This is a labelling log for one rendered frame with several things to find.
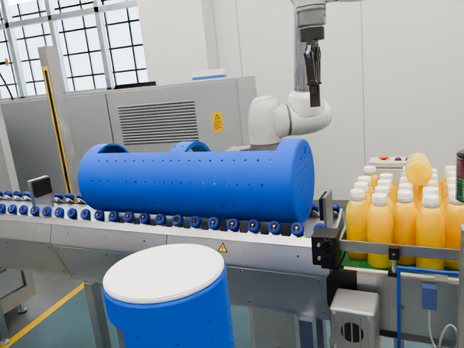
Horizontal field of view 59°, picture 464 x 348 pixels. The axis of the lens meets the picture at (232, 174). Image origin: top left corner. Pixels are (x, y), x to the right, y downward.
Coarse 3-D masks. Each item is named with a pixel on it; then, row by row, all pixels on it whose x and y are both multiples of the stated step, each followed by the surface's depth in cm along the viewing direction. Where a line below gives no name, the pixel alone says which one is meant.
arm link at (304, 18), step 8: (296, 8) 121; (304, 8) 119; (312, 8) 118; (320, 8) 119; (296, 16) 122; (304, 16) 119; (312, 16) 119; (320, 16) 119; (296, 24) 123; (304, 24) 120; (312, 24) 119; (320, 24) 121
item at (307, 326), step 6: (300, 318) 140; (306, 318) 139; (312, 318) 139; (300, 324) 139; (306, 324) 138; (312, 324) 137; (300, 330) 140; (306, 330) 139; (312, 330) 138; (300, 336) 140; (306, 336) 139; (312, 336) 138; (300, 342) 141; (306, 342) 140; (312, 342) 139
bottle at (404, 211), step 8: (400, 200) 110; (408, 200) 110; (400, 208) 110; (408, 208) 109; (416, 208) 110; (400, 216) 110; (408, 216) 109; (400, 224) 110; (408, 224) 109; (400, 232) 111; (408, 232) 110; (400, 240) 111; (408, 240) 110; (400, 256) 112; (408, 264) 112
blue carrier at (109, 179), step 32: (96, 160) 158; (128, 160) 151; (160, 160) 145; (192, 160) 140; (224, 160) 134; (256, 160) 129; (288, 160) 125; (96, 192) 157; (128, 192) 150; (160, 192) 144; (192, 192) 138; (224, 192) 133; (256, 192) 128; (288, 192) 124
